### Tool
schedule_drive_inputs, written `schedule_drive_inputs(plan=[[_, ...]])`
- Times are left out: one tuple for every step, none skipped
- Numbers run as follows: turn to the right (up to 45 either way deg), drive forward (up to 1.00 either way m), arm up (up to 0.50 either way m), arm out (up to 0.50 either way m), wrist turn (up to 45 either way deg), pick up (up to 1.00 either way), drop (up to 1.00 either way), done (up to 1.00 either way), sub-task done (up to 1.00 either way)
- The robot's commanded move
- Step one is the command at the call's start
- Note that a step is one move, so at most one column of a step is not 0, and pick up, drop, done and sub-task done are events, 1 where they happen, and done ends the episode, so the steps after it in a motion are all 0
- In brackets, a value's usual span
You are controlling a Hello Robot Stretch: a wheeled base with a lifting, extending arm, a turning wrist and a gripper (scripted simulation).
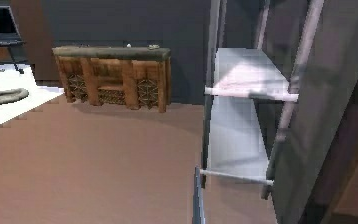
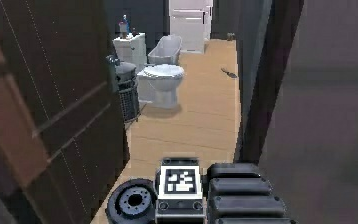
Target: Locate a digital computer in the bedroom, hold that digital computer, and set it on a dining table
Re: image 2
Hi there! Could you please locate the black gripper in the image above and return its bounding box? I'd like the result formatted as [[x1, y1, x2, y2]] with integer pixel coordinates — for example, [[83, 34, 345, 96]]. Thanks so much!
[[105, 178, 159, 224]]

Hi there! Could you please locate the black mesh bin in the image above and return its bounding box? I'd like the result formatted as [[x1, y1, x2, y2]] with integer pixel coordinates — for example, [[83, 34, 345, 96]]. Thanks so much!
[[114, 61, 141, 124]]

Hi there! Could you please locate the dark brown room door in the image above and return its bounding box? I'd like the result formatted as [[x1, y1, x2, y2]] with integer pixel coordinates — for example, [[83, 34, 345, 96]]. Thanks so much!
[[0, 0, 131, 224]]

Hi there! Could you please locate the white toilet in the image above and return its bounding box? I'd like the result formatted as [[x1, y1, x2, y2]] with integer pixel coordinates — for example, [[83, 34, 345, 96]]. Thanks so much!
[[136, 63, 186, 110]]

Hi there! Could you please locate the white sink cabinet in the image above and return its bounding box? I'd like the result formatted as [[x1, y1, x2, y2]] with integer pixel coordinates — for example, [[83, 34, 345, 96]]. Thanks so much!
[[112, 32, 148, 73]]

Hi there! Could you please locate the white bathtub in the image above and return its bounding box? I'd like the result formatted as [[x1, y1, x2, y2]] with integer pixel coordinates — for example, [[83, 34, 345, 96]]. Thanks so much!
[[147, 34, 183, 66]]

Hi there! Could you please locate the dark brush on floor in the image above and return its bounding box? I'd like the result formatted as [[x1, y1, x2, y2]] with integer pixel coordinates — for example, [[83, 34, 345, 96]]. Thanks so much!
[[220, 67, 238, 80]]

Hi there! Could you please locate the blue spray bottle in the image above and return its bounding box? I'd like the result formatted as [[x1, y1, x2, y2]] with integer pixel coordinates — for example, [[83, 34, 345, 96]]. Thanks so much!
[[118, 14, 131, 39]]

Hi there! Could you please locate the dark door handle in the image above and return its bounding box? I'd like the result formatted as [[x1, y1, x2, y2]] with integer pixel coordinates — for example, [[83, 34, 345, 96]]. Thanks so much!
[[106, 54, 121, 68]]

